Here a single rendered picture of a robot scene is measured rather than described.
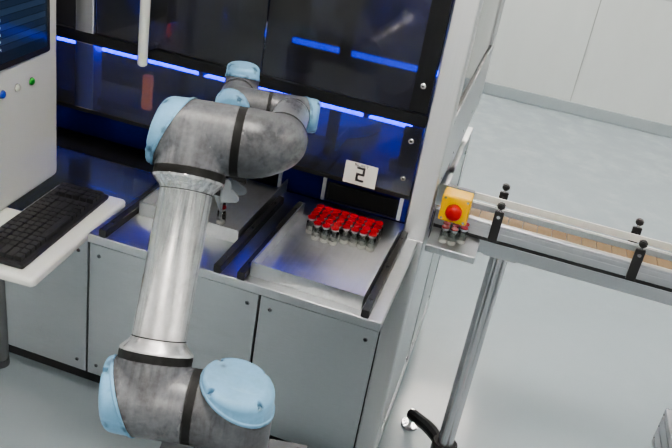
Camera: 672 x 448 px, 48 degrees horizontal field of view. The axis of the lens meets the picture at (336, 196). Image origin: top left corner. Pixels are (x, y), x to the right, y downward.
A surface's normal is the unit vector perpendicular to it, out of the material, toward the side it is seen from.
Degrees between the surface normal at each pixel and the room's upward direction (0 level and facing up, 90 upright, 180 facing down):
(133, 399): 54
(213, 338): 90
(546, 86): 90
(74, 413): 0
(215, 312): 90
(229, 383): 8
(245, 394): 8
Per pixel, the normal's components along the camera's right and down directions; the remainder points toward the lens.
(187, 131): 0.04, -0.12
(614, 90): -0.29, 0.37
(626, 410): 0.15, -0.89
